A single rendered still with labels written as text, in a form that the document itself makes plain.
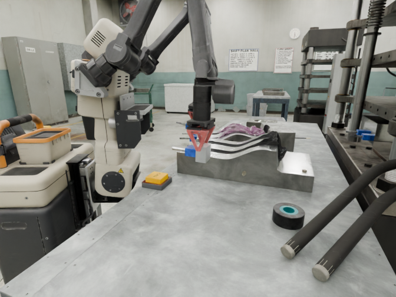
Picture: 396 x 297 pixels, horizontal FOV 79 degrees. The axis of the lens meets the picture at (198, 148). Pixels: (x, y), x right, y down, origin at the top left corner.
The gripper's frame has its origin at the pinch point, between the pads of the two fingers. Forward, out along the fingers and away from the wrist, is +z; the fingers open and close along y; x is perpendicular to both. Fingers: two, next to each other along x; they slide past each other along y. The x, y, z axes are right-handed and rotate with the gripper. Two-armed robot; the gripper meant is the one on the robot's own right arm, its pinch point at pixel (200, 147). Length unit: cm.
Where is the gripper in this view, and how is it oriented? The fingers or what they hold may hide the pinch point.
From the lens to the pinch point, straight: 80.0
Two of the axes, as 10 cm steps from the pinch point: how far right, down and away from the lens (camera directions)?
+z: -0.2, 9.6, 2.9
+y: 3.5, -2.7, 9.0
